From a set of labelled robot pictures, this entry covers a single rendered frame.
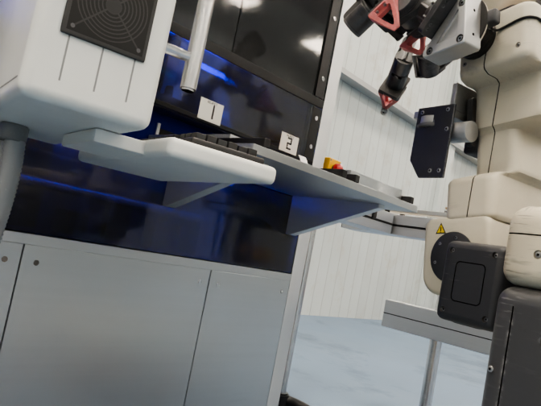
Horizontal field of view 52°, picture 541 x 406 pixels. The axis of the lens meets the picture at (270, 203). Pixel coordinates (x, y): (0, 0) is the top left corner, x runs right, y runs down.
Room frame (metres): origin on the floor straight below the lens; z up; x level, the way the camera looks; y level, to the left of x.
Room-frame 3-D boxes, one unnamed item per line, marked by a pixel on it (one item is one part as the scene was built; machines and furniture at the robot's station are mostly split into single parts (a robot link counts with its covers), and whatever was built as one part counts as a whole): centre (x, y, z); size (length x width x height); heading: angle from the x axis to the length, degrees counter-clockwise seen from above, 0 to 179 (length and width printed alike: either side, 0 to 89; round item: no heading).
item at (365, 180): (1.64, -0.16, 0.90); 0.34 x 0.26 x 0.04; 45
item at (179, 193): (1.36, 0.15, 0.79); 0.34 x 0.03 x 0.13; 45
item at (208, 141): (1.04, 0.19, 0.82); 0.40 x 0.14 x 0.02; 35
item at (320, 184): (1.55, -0.02, 0.87); 0.70 x 0.48 x 0.02; 135
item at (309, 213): (1.72, -0.20, 0.79); 0.34 x 0.03 x 0.13; 45
